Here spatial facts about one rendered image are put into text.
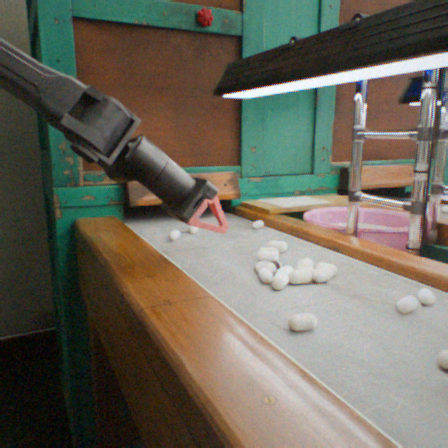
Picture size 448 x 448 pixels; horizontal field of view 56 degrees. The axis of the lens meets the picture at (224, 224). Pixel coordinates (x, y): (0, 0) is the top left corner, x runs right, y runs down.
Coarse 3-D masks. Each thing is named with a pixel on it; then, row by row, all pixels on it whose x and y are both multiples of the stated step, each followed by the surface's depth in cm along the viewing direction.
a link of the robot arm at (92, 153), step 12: (108, 96) 57; (132, 120) 58; (132, 132) 58; (72, 144) 55; (84, 144) 55; (120, 144) 57; (84, 156) 56; (96, 156) 56; (108, 156) 58; (108, 168) 65; (120, 180) 66; (132, 180) 64
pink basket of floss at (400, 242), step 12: (312, 216) 107; (324, 216) 110; (360, 216) 111; (372, 216) 109; (384, 216) 108; (396, 216) 105; (408, 216) 102; (336, 228) 89; (360, 228) 86; (396, 228) 86; (408, 228) 87; (372, 240) 87; (384, 240) 87; (396, 240) 88
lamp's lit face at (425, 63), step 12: (420, 60) 46; (432, 60) 46; (444, 60) 46; (360, 72) 55; (372, 72) 55; (384, 72) 55; (396, 72) 55; (288, 84) 68; (300, 84) 68; (312, 84) 68; (324, 84) 68; (228, 96) 88; (240, 96) 88; (252, 96) 88
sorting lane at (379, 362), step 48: (192, 240) 89; (240, 240) 89; (288, 240) 89; (240, 288) 61; (288, 288) 61; (336, 288) 61; (384, 288) 61; (432, 288) 61; (288, 336) 46; (336, 336) 47; (384, 336) 47; (432, 336) 47; (336, 384) 38; (384, 384) 38; (432, 384) 38; (384, 432) 31; (432, 432) 32
